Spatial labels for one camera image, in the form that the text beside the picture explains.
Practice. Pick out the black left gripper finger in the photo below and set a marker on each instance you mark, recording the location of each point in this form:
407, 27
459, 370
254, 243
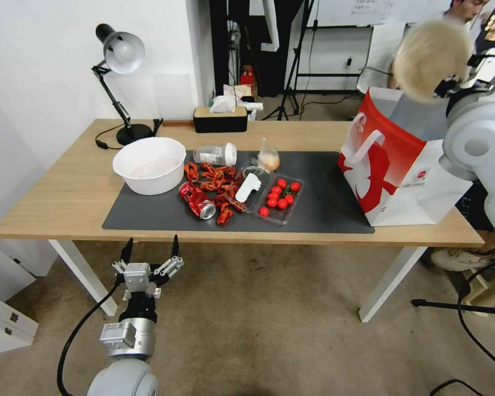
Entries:
126, 252
176, 249

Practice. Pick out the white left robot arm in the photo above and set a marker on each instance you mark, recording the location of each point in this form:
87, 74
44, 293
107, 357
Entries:
121, 379

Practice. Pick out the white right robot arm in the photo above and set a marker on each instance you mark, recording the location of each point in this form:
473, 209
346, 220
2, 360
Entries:
478, 123

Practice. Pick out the large white disposable bowl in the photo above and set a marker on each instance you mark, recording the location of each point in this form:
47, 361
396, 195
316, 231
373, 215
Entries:
148, 169

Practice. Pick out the red and white delivery bag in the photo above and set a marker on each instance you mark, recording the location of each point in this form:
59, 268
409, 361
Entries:
396, 165

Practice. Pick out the clear plastic takeout box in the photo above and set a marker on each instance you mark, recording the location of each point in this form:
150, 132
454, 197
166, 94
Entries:
286, 214

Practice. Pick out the clear bag with food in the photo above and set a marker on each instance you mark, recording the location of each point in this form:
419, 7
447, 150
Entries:
269, 160

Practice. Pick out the black tissue box wooden lid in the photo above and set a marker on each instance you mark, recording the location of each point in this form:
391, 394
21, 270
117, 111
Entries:
220, 120

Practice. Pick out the small white box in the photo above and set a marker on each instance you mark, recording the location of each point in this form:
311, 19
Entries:
252, 110

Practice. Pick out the white plastic bag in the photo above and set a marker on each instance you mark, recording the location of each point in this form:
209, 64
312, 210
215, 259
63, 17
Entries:
237, 93

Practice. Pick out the white table leg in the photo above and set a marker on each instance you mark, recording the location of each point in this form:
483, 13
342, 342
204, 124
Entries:
86, 276
390, 284

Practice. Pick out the crushed red drink can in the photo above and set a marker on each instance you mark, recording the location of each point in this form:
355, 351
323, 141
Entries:
196, 202

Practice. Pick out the red crayfish shell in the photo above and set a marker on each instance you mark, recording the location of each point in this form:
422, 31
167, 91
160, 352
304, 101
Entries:
236, 203
218, 184
191, 172
216, 169
225, 215

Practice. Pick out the person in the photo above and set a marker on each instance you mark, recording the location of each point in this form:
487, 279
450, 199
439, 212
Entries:
464, 16

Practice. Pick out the red cherry tomato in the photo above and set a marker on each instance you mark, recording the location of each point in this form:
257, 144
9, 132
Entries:
276, 190
282, 203
274, 196
264, 211
281, 183
289, 199
295, 186
272, 202

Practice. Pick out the clear cup with white lid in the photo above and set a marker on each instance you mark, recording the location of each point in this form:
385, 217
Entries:
214, 154

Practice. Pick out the small black stand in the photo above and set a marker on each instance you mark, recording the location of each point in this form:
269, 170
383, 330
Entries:
157, 125

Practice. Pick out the white drawer cabinet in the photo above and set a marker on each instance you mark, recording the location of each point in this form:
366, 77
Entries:
4, 313

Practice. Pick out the white tissue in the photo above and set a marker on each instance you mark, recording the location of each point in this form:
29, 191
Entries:
222, 104

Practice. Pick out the dark grey table mat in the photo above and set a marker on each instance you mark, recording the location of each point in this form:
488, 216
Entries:
326, 194

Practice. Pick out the white shoe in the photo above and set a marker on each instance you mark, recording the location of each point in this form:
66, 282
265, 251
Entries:
462, 259

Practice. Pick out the white curved machine part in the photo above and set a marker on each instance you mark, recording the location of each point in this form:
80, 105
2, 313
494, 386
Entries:
269, 29

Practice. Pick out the black desk lamp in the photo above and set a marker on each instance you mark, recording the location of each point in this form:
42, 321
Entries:
121, 49

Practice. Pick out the black tripod leg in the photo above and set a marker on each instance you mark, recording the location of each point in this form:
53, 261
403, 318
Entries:
462, 307

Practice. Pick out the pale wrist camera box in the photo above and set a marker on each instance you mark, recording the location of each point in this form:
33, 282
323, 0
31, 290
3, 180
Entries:
136, 278

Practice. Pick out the black camera tripod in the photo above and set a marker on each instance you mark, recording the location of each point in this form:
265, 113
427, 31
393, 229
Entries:
291, 74

